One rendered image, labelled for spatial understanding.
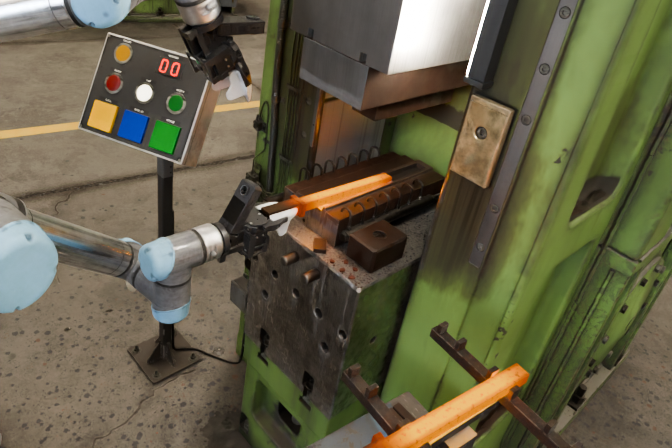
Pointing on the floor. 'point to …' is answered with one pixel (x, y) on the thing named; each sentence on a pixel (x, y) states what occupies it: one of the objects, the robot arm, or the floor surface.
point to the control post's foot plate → (152, 353)
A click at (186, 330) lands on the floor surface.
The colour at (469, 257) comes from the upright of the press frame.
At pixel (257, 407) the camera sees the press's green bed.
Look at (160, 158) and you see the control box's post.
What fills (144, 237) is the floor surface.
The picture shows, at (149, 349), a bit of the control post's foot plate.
